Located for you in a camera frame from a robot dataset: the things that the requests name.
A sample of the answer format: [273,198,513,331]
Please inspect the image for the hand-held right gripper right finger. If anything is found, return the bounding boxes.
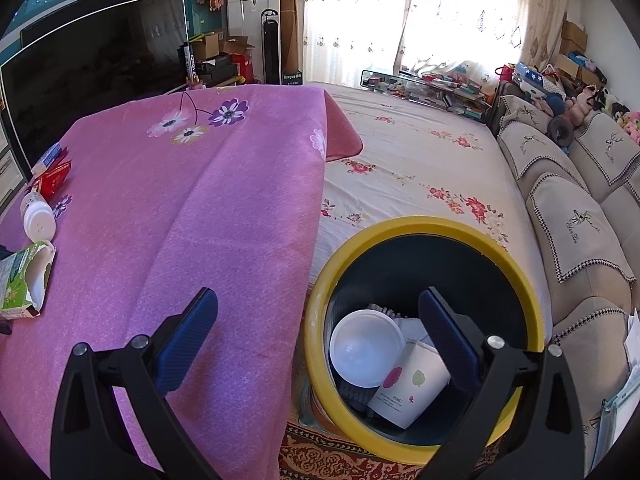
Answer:
[417,287,586,480]

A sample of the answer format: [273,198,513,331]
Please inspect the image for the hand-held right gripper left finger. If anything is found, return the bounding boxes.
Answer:
[50,287,219,480]

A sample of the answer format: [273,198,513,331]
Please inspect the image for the printed paper cup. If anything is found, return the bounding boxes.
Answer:
[366,339,452,430]

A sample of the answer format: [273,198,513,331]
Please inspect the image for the white plastic bowl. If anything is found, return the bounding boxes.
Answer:
[328,309,406,388]

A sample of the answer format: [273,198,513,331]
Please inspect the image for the yellow rimmed black trash bin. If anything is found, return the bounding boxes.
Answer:
[303,216,546,466]

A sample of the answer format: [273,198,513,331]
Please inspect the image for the green white carton box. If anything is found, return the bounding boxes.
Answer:
[0,240,56,320]

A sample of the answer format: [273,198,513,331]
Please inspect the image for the small foil-lidded cup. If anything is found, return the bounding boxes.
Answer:
[20,189,57,242]

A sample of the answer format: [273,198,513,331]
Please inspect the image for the pink floral tablecloth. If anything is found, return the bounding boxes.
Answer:
[0,82,365,480]

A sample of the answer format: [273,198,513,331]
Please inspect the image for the beige sofa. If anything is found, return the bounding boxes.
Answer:
[492,92,640,480]

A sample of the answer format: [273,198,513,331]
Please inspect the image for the red patterned rug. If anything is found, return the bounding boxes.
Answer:
[280,420,436,480]

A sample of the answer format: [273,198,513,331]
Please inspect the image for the beige deer print cushion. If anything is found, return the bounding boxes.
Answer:
[530,172,636,281]
[497,122,588,191]

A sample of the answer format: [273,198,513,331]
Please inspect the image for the cream floral sheet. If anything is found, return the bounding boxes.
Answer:
[305,80,553,341]

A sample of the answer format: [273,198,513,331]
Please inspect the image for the papers on sofa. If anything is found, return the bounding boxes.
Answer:
[595,310,640,451]

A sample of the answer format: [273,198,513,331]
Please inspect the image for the red flat packet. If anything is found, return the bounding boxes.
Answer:
[32,160,71,201]

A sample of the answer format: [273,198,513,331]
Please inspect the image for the blue tissue pack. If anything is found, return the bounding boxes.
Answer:
[31,142,68,177]

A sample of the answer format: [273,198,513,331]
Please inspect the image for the grey round roller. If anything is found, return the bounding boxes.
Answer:
[547,115,575,146]

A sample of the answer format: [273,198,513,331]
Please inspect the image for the glass coffee table with clutter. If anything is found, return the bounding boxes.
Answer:
[360,62,493,121]

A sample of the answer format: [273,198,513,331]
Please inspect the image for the tall black printed box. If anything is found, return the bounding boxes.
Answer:
[180,44,197,86]

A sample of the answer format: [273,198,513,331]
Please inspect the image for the blue star print bag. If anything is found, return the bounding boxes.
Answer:
[515,62,546,91]

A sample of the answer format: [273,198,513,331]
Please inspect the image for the red box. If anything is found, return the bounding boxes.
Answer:
[230,52,255,85]

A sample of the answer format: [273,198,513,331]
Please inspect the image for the pile of plush toys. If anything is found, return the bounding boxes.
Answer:
[565,85,640,146]

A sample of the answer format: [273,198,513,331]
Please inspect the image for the large black television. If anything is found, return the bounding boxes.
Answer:
[0,0,187,171]

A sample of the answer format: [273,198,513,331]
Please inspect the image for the open cardboard boxes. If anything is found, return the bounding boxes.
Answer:
[192,30,248,61]

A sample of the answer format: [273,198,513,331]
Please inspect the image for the black tower fan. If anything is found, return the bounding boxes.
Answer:
[260,8,281,85]

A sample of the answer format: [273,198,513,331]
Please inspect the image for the stack of cardboard boxes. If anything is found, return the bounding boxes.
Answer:
[555,20,608,91]

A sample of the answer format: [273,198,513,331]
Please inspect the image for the sheer floral curtains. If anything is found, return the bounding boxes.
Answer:
[280,0,571,91]

